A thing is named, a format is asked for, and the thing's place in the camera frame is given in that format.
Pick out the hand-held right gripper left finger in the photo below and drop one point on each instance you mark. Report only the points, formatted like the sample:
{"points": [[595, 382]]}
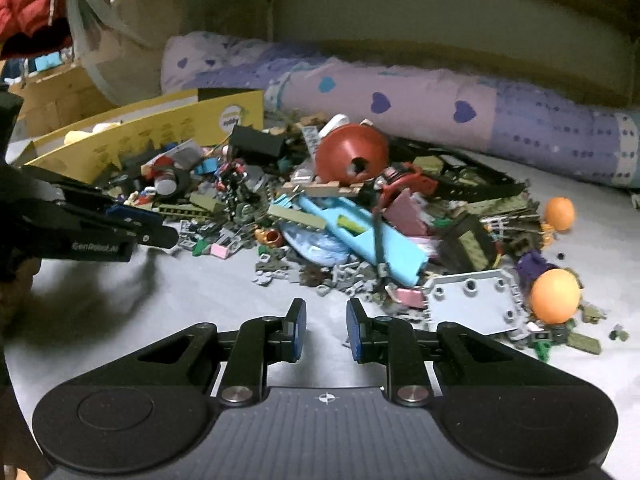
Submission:
{"points": [[299, 332]]}

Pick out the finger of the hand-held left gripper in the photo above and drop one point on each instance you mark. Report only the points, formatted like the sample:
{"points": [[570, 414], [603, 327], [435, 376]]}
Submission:
{"points": [[70, 187], [100, 245]]}

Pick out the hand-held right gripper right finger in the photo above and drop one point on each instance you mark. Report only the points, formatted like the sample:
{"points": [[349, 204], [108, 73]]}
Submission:
{"points": [[354, 332]]}

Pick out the pile of small toy bricks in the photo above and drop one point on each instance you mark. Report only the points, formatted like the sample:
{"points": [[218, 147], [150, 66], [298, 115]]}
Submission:
{"points": [[340, 275]]}

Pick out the yellow cardboard box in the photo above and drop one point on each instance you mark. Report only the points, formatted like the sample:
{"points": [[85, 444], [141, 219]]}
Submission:
{"points": [[165, 132]]}

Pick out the cream soft toy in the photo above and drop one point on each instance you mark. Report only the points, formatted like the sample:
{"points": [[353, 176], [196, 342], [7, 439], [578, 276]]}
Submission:
{"points": [[90, 132]]}

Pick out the light blue plastic toy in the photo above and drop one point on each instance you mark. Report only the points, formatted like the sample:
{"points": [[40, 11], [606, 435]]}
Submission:
{"points": [[395, 260]]}

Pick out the grey mosquito net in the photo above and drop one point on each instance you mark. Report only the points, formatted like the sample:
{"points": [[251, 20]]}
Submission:
{"points": [[100, 75]]}

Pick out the red down jacket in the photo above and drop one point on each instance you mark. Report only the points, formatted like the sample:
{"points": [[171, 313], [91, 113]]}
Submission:
{"points": [[30, 5]]}

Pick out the grey studded brick plate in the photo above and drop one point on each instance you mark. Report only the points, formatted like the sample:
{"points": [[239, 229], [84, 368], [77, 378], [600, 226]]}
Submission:
{"points": [[475, 305]]}

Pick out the olive brick block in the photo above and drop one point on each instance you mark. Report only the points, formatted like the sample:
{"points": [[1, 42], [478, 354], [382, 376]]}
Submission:
{"points": [[467, 242]]}

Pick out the red plastic funnel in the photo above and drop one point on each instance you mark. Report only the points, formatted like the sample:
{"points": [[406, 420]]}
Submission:
{"points": [[340, 152]]}

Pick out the purple heart-print pillow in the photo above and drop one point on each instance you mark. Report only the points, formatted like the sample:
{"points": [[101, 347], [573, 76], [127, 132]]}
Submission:
{"points": [[200, 60]]}

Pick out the black plastic block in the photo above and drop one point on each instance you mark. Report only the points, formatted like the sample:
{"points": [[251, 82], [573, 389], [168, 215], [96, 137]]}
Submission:
{"points": [[257, 141]]}

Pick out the purple toy figure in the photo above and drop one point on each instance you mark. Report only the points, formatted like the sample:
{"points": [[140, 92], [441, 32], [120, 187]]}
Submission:
{"points": [[532, 267]]}

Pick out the orange ball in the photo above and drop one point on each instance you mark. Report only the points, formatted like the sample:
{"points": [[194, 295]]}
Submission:
{"points": [[555, 297], [560, 214]]}

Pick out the purple heart-print rolled quilt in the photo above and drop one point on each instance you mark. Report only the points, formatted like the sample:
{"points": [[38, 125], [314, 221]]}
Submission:
{"points": [[425, 105]]}

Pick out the wooden bunk bed frame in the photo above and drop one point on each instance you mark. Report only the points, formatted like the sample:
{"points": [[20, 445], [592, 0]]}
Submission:
{"points": [[60, 100]]}

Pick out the black plastic frame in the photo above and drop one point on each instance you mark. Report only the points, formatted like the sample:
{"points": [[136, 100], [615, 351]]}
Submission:
{"points": [[480, 187]]}

